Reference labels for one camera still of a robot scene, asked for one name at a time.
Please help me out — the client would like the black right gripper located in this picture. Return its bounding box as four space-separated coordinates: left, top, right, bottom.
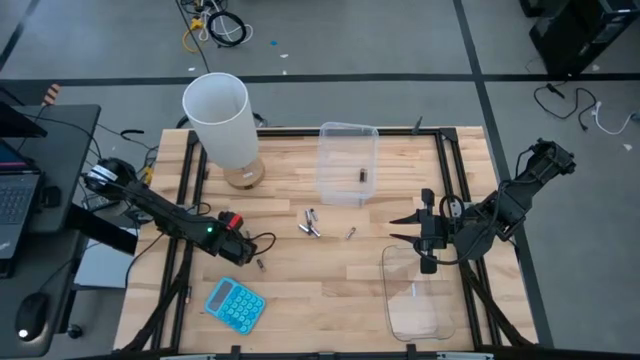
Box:
389 188 454 275

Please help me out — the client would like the blue calculator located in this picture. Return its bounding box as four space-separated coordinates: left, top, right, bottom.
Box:
204 277 267 336

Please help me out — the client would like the clear rounded plastic container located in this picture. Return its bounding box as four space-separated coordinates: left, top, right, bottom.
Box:
380 243 457 344

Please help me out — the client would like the white shade wooden lamp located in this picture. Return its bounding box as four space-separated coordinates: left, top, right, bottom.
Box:
181 72 266 191

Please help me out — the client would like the tall clear plastic bin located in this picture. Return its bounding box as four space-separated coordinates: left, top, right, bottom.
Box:
315 121 380 209

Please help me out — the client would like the silver aluminium profile bar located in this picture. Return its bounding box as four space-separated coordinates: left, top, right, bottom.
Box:
159 352 217 360
436 352 495 360

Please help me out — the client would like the grey flat box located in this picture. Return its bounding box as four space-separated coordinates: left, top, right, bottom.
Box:
73 239 132 290

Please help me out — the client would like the black desk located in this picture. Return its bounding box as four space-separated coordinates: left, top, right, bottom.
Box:
0 103 102 360

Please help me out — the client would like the black computer mouse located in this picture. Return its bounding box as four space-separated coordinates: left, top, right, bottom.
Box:
14 292 50 343

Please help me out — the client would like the dark laptop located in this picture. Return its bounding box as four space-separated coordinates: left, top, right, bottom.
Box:
0 139 43 262

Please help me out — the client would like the black equipment cart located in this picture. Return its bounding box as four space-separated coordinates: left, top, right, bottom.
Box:
519 0 640 76

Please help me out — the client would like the black monitor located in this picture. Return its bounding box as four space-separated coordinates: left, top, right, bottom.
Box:
0 102 49 139

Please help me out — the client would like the red and black wrist camera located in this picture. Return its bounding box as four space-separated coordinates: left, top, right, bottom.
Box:
218 210 246 232

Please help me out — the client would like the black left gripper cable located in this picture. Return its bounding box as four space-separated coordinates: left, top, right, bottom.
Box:
248 231 278 257

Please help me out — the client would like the black aluminium rig frame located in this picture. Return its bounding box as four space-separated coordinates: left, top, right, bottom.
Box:
113 127 539 360

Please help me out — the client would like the black floor cable with plug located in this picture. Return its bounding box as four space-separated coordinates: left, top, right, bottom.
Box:
533 82 599 132

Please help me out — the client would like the yellow floor cable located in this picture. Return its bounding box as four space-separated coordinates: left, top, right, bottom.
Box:
181 17 206 54

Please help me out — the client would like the white floor cable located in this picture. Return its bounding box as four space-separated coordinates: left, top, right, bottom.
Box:
198 0 254 44
591 101 639 136

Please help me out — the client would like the long black floor cable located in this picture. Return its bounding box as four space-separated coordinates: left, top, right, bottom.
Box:
174 0 211 74

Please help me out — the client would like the black coiled floor cable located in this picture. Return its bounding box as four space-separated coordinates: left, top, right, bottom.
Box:
207 10 248 49

